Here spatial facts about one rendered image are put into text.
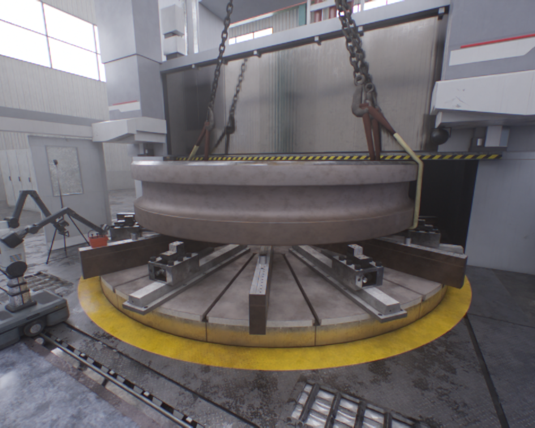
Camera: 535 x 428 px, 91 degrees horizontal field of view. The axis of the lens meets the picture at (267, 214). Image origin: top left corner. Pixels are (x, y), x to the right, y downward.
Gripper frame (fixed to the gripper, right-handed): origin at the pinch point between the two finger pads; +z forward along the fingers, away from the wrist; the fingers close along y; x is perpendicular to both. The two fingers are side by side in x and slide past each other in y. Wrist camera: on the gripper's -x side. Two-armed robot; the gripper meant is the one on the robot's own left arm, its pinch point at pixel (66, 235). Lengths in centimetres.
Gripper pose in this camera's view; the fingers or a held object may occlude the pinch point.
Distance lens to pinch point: 415.1
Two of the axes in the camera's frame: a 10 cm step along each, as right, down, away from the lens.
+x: -4.2, 6.4, -6.5
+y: -8.8, -0.9, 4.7
